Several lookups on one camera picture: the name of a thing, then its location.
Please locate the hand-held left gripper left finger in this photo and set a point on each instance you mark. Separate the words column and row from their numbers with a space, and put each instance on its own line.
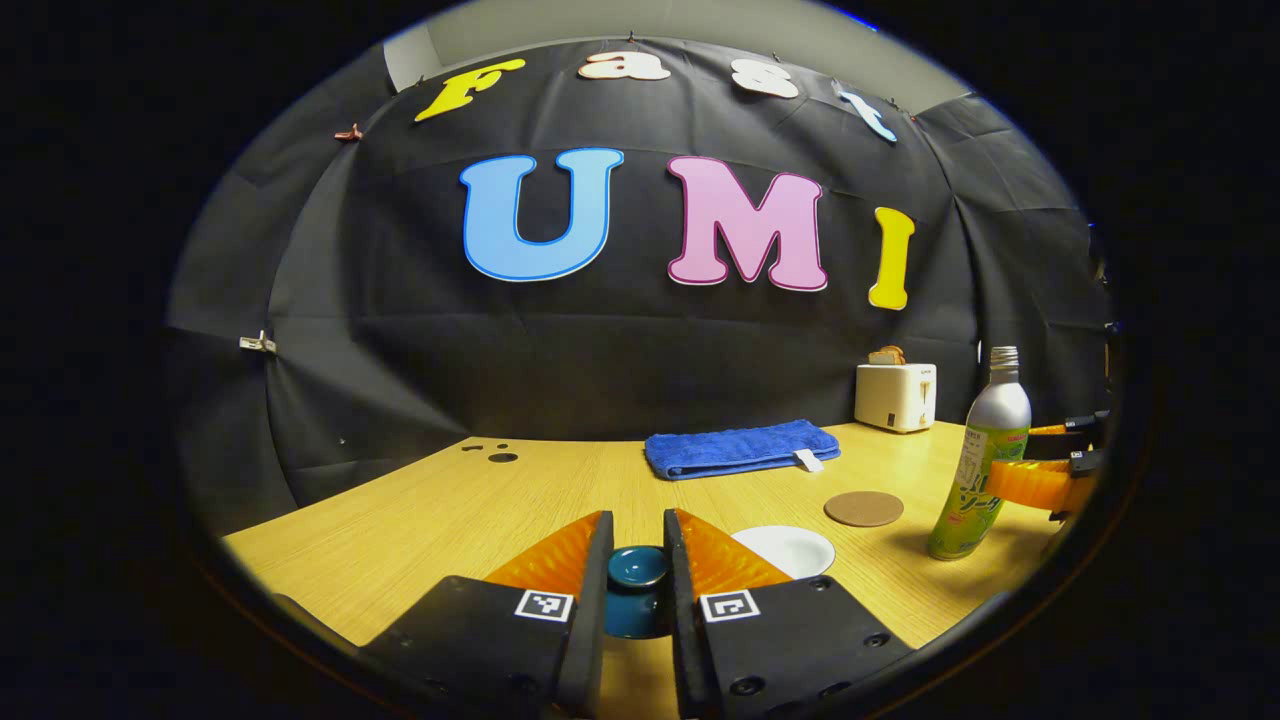
column 592, row 620

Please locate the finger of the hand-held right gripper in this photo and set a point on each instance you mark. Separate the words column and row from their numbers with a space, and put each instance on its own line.
column 1085, row 425
column 1030, row 483

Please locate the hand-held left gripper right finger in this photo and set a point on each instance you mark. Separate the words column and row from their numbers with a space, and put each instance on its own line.
column 685, row 640

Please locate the silver green water bottle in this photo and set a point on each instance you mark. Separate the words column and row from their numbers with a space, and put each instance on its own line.
column 990, row 450

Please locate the white teacup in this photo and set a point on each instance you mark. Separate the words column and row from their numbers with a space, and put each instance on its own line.
column 795, row 550

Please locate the round brown coaster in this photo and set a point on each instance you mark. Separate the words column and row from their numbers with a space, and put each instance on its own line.
column 863, row 508

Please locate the white toaster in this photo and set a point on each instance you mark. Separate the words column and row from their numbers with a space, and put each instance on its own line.
column 890, row 398

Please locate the toast slice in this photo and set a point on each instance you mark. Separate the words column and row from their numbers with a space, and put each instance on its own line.
column 886, row 356

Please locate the blue folded towel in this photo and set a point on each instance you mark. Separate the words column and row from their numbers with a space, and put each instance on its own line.
column 735, row 450

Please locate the black backdrop cloth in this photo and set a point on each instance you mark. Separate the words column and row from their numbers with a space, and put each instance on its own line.
column 600, row 350

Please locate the silver metal clip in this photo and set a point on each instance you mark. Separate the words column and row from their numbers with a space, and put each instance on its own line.
column 257, row 344

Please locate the red clip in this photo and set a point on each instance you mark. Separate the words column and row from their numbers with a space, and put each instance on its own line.
column 349, row 133

